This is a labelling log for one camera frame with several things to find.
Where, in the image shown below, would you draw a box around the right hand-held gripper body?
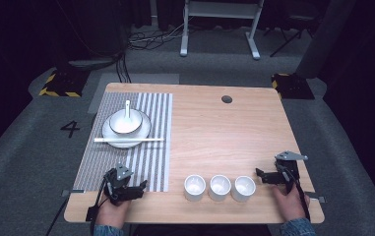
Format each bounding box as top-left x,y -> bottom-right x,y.
274,149 -> 309,194

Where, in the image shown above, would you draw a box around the person's left hand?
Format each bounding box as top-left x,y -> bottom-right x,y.
95,192 -> 132,228

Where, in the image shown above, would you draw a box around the white plate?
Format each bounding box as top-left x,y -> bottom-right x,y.
101,110 -> 153,149

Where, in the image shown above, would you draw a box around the black stand legs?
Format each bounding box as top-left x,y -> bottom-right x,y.
263,14 -> 316,59

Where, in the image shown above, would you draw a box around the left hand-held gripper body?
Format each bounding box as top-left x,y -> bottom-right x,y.
103,162 -> 134,207

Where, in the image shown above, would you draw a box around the white chopstick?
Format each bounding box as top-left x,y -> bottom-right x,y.
94,139 -> 163,144
94,137 -> 165,142

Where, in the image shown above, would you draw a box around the bundle of floor cables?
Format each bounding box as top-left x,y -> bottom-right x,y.
127,23 -> 191,52

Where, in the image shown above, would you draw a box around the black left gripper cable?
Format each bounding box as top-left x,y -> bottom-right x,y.
85,175 -> 111,235

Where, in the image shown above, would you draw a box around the grey column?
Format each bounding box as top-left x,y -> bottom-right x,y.
294,0 -> 357,80

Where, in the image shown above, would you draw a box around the grey table edge clamp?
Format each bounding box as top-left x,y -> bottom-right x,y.
305,193 -> 326,204
61,189 -> 87,198

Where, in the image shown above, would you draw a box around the person's right hand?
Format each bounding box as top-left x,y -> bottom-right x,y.
271,182 -> 311,224

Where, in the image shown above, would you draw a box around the grey striped placemat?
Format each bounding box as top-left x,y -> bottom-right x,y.
72,91 -> 174,193

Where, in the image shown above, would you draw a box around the white ceramic spoon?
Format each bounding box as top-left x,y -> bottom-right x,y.
118,99 -> 134,131

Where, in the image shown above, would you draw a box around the white bowl with dark rim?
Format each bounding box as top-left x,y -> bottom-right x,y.
108,108 -> 144,135

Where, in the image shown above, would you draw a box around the white cup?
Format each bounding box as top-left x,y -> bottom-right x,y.
209,174 -> 232,203
230,175 -> 257,203
183,174 -> 207,203

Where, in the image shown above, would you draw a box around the black hanging cables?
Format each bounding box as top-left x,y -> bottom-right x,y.
114,52 -> 133,84

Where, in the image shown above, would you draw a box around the white desk frame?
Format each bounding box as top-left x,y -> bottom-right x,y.
179,0 -> 266,61

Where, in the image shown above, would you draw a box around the black base with hazard tape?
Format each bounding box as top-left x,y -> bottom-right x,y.
271,73 -> 316,100
38,69 -> 91,98

